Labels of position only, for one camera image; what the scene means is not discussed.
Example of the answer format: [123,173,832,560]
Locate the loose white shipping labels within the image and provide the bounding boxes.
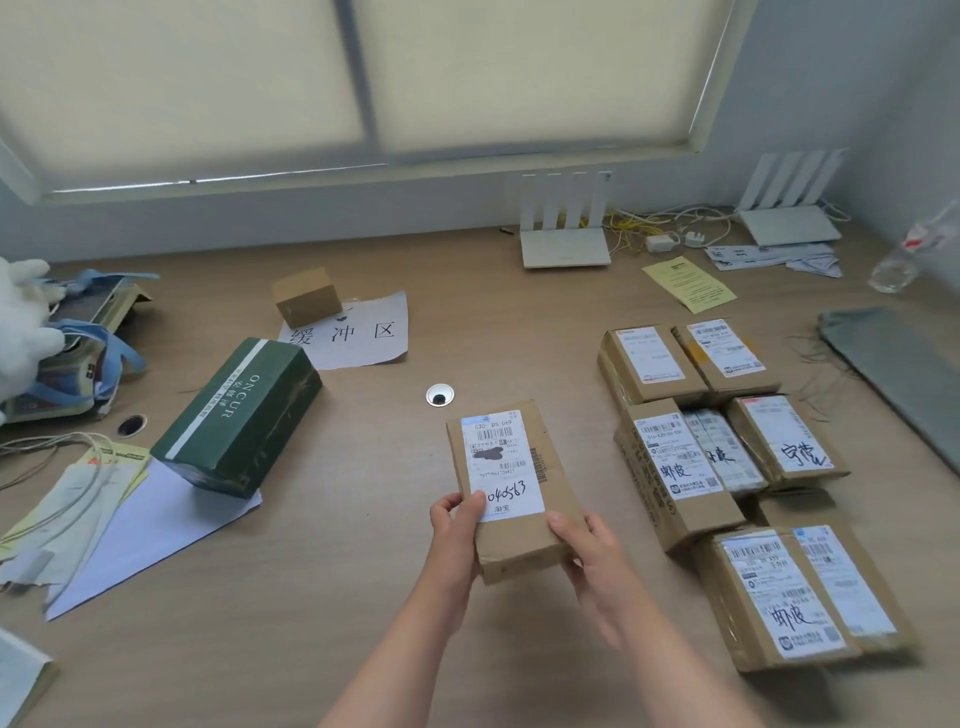
[704,241,843,280]

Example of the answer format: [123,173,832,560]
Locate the cream roller blind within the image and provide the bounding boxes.
[0,0,374,192]
[351,0,738,156]

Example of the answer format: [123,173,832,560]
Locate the white cable bundle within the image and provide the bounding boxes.
[660,206,751,245]

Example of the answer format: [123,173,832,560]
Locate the white window frame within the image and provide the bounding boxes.
[0,0,760,209]

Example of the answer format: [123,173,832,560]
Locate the large white paper sheet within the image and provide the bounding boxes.
[44,458,264,623]

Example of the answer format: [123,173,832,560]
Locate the yellow network cable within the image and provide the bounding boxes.
[606,208,665,255]

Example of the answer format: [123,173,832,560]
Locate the brown shipping box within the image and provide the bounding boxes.
[446,399,587,587]

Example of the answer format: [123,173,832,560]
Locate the person's left forearm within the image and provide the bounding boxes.
[321,573,483,728]

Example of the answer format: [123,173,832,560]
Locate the open cardboard box corner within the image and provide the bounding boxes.
[0,624,61,728]

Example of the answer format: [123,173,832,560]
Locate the grey fabric pouch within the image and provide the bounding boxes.
[816,306,960,479]

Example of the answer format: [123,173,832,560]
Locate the thin loose thread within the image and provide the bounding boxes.
[786,332,852,402]

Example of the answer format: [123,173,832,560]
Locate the thin white cord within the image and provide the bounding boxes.
[0,429,115,492]

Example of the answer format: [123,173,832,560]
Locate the small plain cardboard cube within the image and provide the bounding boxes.
[271,267,345,330]

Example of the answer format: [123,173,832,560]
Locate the pile of labelled cardboard parcels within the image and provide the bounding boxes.
[597,318,921,675]

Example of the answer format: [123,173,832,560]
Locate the clear plastic water bottle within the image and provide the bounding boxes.
[867,198,960,295]

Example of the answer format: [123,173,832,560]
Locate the yellow paper leaflet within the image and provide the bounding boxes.
[642,255,739,315]

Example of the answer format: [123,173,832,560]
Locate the tan cardboard lid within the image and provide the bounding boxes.
[63,275,156,336]

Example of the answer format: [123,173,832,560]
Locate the white paper sign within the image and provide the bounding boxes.
[278,291,411,372]

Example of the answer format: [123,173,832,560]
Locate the white router with four antennas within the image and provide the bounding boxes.
[516,170,615,270]
[736,147,850,248]

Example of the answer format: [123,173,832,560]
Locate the white plush toy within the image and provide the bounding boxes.
[0,256,67,408]

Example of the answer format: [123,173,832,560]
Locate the person's left hand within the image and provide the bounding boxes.
[429,491,489,584]

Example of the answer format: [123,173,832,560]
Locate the yellow and white paper slips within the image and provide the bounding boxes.
[0,441,153,597]

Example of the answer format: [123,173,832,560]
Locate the cream box with red label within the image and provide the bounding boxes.
[0,351,108,428]

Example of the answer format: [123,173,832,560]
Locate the person's right hand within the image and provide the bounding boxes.
[546,511,652,651]

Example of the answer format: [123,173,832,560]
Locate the dark green carton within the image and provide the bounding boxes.
[149,336,324,501]

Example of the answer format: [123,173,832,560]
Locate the person's right forearm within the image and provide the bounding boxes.
[609,600,760,728]

